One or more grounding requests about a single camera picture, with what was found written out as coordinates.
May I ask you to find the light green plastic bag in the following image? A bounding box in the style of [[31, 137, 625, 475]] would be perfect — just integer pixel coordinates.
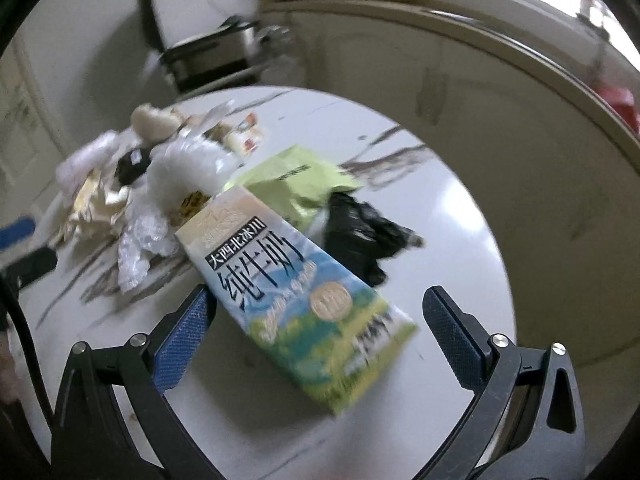
[[225, 145, 363, 233]]

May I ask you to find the yellow printed packet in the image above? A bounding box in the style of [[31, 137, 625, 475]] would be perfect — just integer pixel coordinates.
[[170, 190, 211, 226]]

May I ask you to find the black cable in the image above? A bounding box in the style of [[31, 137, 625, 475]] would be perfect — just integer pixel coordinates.
[[0, 280, 56, 421]]

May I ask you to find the black chair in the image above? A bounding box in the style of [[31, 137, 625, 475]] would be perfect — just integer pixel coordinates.
[[136, 0, 261, 95]]

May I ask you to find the white orange snack packet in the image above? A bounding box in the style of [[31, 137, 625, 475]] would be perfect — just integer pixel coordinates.
[[222, 112, 266, 156]]

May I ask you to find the beige steamed bun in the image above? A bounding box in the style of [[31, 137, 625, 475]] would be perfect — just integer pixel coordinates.
[[130, 102, 183, 143]]

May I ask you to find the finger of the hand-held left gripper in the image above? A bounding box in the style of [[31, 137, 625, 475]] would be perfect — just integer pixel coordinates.
[[0, 216, 36, 251], [0, 245, 58, 291]]

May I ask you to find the gold foil wrapper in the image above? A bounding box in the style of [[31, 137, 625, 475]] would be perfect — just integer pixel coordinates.
[[52, 170, 133, 248]]

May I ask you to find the small dark packet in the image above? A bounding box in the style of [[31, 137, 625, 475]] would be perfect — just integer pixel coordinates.
[[114, 147, 153, 186]]

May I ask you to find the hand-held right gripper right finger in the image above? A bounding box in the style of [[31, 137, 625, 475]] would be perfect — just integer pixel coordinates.
[[422, 286, 586, 480]]

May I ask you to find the red cloth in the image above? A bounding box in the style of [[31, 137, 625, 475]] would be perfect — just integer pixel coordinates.
[[597, 85, 640, 133]]

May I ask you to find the white panelled door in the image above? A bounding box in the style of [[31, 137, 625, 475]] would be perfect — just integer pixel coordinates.
[[0, 45, 66, 196]]

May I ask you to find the printed milk carton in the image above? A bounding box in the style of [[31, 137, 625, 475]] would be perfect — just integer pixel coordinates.
[[174, 185, 420, 417]]

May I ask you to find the black plastic bag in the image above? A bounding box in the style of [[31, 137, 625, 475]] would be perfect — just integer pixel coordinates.
[[320, 191, 426, 288]]

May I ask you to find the white translucent plastic bag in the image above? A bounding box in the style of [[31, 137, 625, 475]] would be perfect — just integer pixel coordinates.
[[145, 137, 241, 216]]

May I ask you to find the white crumpled tissue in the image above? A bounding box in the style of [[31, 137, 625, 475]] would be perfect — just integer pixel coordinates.
[[55, 130, 121, 196]]

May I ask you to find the clear plastic wrapper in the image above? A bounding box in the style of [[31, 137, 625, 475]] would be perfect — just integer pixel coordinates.
[[117, 200, 181, 296]]

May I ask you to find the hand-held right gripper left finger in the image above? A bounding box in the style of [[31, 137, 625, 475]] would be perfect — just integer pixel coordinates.
[[50, 284, 226, 480]]

